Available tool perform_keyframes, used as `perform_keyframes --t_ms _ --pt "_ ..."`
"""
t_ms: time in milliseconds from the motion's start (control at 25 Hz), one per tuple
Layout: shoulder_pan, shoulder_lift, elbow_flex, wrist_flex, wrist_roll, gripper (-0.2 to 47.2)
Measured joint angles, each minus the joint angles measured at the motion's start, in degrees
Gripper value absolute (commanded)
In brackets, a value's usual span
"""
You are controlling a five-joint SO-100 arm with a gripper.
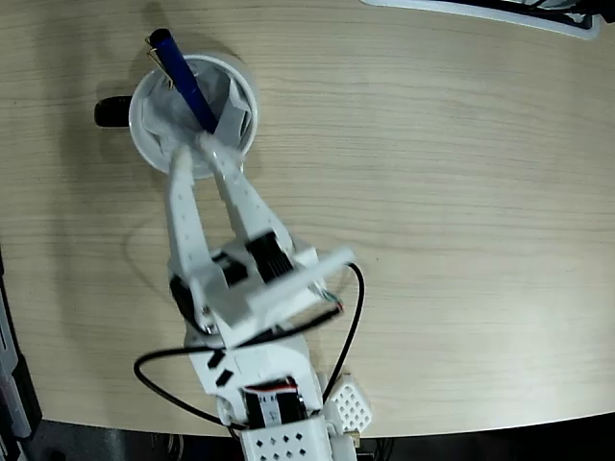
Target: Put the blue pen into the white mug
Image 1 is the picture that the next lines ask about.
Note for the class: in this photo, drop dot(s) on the black device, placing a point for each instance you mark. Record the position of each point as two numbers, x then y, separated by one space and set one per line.
605 9

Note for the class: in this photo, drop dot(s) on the white tissue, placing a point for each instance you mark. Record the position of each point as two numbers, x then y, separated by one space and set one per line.
168 120

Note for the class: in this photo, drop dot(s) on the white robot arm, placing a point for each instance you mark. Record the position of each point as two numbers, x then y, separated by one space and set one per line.
269 365

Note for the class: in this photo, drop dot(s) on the blue metallic pen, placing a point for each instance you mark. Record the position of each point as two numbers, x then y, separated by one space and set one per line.
185 77

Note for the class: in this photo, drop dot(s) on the dark grey equipment box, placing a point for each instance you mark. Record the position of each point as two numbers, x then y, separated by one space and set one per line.
14 384

